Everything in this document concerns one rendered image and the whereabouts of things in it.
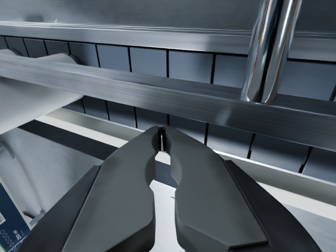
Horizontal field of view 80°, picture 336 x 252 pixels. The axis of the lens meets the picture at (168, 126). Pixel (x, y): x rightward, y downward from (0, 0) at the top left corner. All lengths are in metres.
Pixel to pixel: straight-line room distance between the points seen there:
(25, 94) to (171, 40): 0.13
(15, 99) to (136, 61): 0.10
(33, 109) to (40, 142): 0.20
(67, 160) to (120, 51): 0.23
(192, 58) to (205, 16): 0.06
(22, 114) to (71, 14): 0.15
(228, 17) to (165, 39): 0.06
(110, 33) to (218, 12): 0.10
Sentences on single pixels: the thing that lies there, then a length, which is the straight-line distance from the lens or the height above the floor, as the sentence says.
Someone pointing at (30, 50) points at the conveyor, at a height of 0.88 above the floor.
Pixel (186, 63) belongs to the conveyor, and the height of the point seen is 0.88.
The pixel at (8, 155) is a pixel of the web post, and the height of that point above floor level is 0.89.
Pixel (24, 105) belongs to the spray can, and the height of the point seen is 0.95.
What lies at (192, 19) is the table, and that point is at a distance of 0.21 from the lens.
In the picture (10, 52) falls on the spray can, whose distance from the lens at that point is 0.33.
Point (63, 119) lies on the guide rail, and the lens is 0.24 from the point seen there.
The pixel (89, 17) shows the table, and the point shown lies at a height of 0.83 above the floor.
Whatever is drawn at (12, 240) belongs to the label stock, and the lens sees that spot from 0.63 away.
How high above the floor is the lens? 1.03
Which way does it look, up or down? 50 degrees down
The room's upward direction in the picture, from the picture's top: 135 degrees counter-clockwise
